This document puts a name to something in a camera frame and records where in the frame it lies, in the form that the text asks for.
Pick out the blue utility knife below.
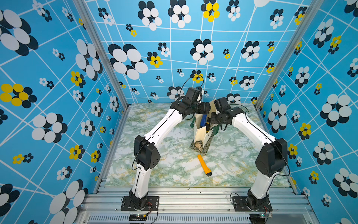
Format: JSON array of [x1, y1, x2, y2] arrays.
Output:
[[200, 114, 207, 127]]

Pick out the cream tote bag green handles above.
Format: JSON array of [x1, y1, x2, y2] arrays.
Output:
[[190, 100, 220, 155]]

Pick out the orange utility knife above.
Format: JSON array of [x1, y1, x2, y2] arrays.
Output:
[[197, 155, 212, 176]]

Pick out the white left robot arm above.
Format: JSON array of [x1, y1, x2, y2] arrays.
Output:
[[129, 100, 211, 210]]

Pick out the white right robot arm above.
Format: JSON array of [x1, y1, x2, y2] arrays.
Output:
[[211, 107, 288, 211]]

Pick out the right circuit board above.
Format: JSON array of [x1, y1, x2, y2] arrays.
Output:
[[250, 214, 272, 224]]

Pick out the circuit board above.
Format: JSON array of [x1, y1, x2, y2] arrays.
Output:
[[129, 214, 148, 223], [250, 214, 272, 224]]

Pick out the left circuit board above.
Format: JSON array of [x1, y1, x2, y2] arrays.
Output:
[[129, 214, 148, 223]]

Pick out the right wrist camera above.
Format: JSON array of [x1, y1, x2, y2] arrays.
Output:
[[214, 98, 231, 113]]

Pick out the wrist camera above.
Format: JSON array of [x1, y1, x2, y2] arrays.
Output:
[[214, 98, 231, 113], [183, 86, 202, 104]]

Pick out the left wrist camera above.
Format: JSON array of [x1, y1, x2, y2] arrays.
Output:
[[183, 86, 202, 104]]

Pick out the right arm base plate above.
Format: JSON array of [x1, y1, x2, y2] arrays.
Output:
[[231, 196, 272, 213]]

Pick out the aluminium frame rail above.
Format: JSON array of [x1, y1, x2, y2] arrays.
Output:
[[76, 186, 319, 224]]

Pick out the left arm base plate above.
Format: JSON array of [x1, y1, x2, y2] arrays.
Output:
[[120, 196, 160, 211]]

